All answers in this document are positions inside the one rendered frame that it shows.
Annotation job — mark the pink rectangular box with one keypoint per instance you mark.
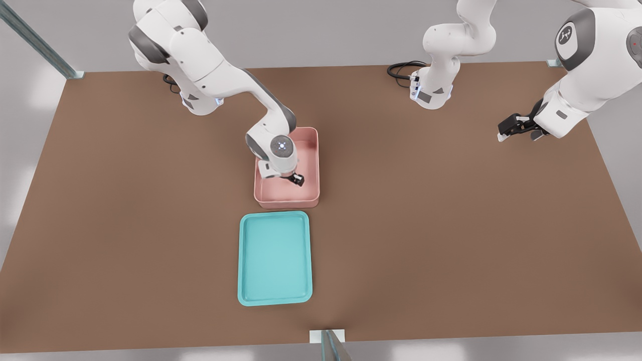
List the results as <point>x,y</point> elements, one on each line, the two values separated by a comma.
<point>308,165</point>

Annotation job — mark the pale blue-green tray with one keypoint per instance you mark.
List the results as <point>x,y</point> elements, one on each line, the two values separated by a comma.
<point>275,258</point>

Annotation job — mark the silver frame post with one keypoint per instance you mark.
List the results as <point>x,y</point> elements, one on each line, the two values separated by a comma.
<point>553,62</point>
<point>35,40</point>
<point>331,343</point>

